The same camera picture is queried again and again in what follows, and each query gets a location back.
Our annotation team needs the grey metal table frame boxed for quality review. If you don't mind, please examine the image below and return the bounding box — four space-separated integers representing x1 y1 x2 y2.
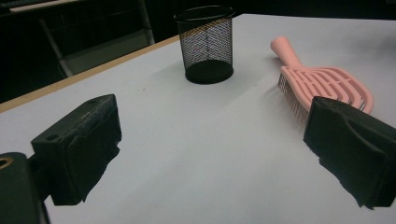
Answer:
38 0 156 78

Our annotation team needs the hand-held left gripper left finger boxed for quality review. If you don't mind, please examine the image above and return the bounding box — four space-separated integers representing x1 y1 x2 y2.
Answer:
30 93 122 206

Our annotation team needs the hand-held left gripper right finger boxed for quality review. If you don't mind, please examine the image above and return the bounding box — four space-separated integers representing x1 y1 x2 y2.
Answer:
303 95 396 210

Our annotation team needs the black mesh pen cup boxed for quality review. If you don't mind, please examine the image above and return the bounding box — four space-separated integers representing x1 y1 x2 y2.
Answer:
173 5 236 85

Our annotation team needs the white table board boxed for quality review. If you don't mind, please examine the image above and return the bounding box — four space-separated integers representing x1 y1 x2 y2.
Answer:
0 12 396 224

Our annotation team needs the pink hairbrush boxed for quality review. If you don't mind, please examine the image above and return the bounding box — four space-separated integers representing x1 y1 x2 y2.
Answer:
270 35 375 122

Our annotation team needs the wooden table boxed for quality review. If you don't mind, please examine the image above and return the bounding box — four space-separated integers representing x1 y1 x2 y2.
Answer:
0 35 181 114

